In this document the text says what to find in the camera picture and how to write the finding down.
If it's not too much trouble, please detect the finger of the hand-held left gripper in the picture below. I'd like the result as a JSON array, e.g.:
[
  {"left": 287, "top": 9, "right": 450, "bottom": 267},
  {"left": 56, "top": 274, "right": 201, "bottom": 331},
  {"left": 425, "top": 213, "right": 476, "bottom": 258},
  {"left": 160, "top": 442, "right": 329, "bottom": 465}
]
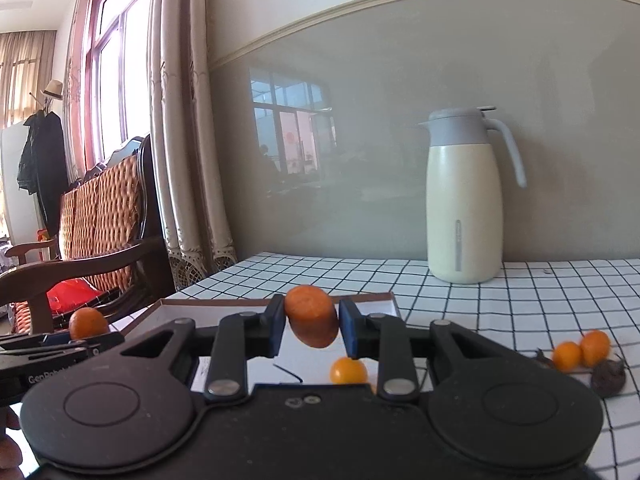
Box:
[
  {"left": 0, "top": 333, "right": 72, "bottom": 351},
  {"left": 0, "top": 331, "right": 126, "bottom": 367}
]

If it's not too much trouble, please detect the red framed window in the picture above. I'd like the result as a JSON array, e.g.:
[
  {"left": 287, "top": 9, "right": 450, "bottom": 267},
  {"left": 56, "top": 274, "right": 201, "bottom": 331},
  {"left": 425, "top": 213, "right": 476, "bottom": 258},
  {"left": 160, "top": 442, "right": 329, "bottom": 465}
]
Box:
[{"left": 82, "top": 0, "right": 157, "bottom": 167}]

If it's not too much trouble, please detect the person's left hand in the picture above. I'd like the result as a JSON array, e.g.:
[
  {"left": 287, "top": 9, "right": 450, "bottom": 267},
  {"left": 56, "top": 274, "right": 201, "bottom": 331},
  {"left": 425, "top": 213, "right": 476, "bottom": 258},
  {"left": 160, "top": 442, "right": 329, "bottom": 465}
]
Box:
[{"left": 0, "top": 406, "right": 24, "bottom": 477}]

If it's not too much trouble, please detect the brown cardboard box tray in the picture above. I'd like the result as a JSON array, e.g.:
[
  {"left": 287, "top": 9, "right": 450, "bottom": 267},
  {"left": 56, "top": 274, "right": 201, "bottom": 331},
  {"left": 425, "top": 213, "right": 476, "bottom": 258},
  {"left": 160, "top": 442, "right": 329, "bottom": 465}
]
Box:
[{"left": 120, "top": 291, "right": 432, "bottom": 396}]

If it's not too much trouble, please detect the red plastic bag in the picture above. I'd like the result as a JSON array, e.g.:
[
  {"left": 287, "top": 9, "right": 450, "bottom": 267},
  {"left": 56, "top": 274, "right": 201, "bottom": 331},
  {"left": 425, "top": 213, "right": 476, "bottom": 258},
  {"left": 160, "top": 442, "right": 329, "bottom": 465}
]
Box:
[{"left": 47, "top": 280, "right": 109, "bottom": 314}]

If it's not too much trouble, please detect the cream thermos jug grey lid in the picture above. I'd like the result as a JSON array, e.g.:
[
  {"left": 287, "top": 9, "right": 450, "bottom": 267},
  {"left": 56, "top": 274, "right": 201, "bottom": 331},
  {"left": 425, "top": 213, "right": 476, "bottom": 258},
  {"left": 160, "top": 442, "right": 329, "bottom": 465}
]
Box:
[{"left": 417, "top": 105, "right": 528, "bottom": 285}]

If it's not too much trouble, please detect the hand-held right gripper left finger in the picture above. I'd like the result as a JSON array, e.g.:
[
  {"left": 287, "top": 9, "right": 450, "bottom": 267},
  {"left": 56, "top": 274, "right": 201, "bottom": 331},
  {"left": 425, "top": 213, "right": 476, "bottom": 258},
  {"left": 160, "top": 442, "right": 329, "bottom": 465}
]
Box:
[{"left": 119, "top": 294, "right": 289, "bottom": 403}]

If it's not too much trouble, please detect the white black checkered tablecloth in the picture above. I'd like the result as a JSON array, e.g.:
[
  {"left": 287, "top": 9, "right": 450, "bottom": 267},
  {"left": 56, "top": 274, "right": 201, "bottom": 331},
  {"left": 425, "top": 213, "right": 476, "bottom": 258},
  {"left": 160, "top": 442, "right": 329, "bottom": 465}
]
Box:
[{"left": 164, "top": 252, "right": 640, "bottom": 480}]

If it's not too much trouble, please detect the small orange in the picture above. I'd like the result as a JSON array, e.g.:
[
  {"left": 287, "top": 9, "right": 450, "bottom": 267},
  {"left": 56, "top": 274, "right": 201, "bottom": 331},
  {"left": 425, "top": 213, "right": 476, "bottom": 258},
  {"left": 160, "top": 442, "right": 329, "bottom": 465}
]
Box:
[
  {"left": 69, "top": 307, "right": 110, "bottom": 341},
  {"left": 330, "top": 357, "right": 369, "bottom": 386},
  {"left": 553, "top": 341, "right": 583, "bottom": 372},
  {"left": 580, "top": 330, "right": 612, "bottom": 367}
]

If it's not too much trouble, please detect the white refrigerator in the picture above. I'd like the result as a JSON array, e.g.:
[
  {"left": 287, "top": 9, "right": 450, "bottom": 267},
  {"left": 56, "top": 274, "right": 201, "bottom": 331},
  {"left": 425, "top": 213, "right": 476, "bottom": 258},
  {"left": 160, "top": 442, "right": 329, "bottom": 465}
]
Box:
[{"left": 0, "top": 122, "right": 46, "bottom": 252}]

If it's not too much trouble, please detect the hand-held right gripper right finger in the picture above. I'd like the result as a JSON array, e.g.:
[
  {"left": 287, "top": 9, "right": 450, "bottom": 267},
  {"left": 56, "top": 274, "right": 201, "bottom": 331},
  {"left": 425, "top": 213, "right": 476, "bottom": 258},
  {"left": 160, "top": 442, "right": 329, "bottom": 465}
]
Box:
[{"left": 338, "top": 298, "right": 507, "bottom": 397}]

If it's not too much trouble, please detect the carrot piece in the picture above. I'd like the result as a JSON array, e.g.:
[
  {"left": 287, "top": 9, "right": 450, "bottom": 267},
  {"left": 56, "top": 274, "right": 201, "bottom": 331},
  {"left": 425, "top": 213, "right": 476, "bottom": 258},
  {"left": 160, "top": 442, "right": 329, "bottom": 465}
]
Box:
[{"left": 284, "top": 285, "right": 340, "bottom": 349}]

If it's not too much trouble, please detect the sheer beige curtain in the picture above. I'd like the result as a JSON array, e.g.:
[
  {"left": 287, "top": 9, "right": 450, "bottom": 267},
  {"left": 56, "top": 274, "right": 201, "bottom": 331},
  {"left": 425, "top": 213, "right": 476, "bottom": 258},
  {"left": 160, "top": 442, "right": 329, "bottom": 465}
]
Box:
[{"left": 0, "top": 30, "right": 59, "bottom": 130}]

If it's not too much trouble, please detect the black hanging coat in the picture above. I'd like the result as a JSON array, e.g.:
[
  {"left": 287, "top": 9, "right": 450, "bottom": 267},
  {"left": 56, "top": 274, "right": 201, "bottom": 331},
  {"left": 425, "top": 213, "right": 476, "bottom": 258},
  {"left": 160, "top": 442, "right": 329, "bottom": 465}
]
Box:
[{"left": 16, "top": 109, "right": 69, "bottom": 237}]

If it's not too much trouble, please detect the beige embroidered curtain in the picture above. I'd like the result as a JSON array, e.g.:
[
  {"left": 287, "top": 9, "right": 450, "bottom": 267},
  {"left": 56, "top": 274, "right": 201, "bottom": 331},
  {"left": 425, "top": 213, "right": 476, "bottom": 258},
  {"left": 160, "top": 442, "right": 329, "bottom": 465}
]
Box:
[{"left": 149, "top": 0, "right": 239, "bottom": 292}]

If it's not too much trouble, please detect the dark water chestnut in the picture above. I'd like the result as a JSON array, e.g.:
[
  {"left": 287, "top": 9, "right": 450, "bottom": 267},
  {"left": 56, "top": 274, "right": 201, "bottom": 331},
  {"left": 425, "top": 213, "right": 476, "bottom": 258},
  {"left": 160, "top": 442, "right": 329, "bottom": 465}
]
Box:
[{"left": 590, "top": 354, "right": 627, "bottom": 399}]

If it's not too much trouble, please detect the wooden chair orange cushion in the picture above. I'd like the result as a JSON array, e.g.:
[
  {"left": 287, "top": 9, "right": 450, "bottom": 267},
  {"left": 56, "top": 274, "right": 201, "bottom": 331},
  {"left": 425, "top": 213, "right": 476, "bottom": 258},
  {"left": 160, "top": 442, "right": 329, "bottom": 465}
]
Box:
[{"left": 0, "top": 134, "right": 177, "bottom": 336}]

